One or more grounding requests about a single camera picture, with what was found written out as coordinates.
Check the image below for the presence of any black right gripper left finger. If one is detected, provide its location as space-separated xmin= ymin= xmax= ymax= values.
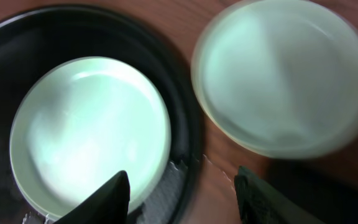
xmin=55 ymin=170 xmax=130 ymax=224

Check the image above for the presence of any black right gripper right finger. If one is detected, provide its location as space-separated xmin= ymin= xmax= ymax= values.
xmin=234 ymin=166 xmax=324 ymax=224

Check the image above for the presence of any mint plate with red stain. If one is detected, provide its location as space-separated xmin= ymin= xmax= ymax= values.
xmin=9 ymin=57 xmax=172 ymax=221

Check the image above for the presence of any plain mint green plate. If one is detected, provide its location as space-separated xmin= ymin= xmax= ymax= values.
xmin=191 ymin=1 xmax=358 ymax=159

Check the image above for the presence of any black rectangular tray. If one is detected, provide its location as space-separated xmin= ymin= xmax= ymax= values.
xmin=265 ymin=160 xmax=358 ymax=223

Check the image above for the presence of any round black tray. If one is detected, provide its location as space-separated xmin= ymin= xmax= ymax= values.
xmin=0 ymin=4 xmax=203 ymax=223

